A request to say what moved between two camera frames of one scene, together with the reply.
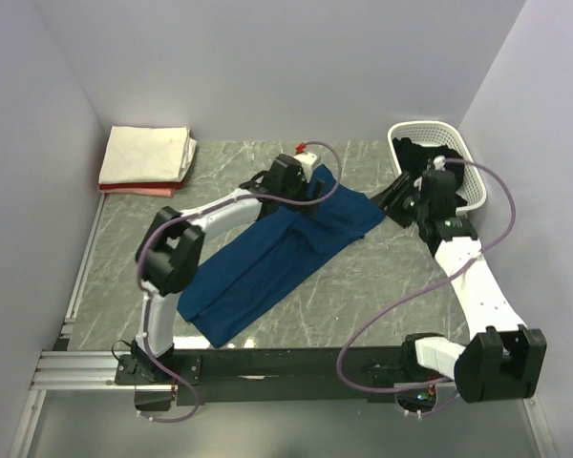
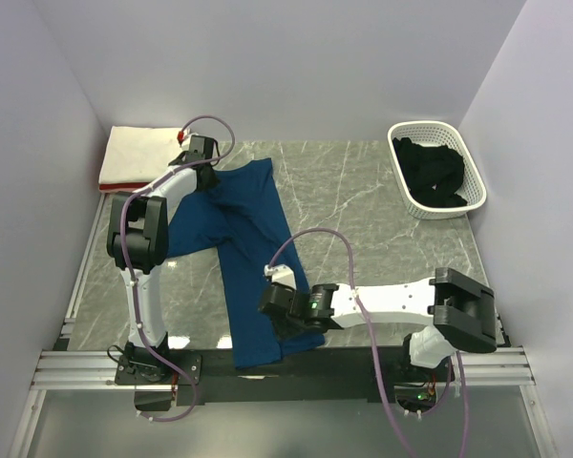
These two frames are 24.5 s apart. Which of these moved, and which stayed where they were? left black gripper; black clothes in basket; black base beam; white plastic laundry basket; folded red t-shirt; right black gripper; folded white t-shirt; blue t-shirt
Moved: blue t-shirt; left black gripper; right black gripper
Stayed: folded white t-shirt; folded red t-shirt; black base beam; black clothes in basket; white plastic laundry basket
